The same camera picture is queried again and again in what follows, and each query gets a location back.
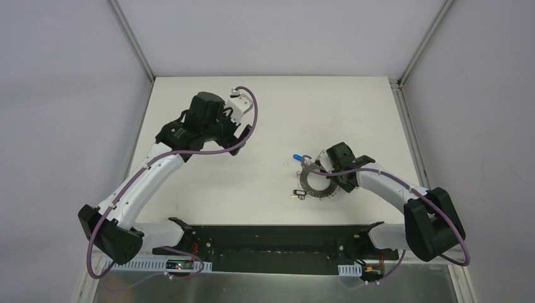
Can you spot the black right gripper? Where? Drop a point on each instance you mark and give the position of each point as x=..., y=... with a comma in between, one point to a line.
x=334, y=168

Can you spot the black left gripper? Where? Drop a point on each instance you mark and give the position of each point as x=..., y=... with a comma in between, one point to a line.
x=236, y=139

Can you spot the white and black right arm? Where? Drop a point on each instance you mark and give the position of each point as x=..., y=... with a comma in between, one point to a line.
x=431, y=225

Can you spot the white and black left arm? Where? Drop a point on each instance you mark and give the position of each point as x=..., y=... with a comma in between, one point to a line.
x=209, y=126

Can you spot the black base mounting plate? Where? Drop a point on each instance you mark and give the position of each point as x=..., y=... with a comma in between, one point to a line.
x=280, y=249

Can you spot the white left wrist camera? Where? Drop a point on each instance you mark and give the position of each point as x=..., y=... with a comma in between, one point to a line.
x=239, y=105

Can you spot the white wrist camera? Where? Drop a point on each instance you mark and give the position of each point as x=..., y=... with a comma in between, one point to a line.
x=239, y=105
x=323, y=160

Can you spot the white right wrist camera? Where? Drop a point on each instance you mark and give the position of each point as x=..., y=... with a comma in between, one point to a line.
x=323, y=160

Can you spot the white slotted cable duct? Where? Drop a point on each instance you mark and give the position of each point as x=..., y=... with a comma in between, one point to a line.
x=174, y=265

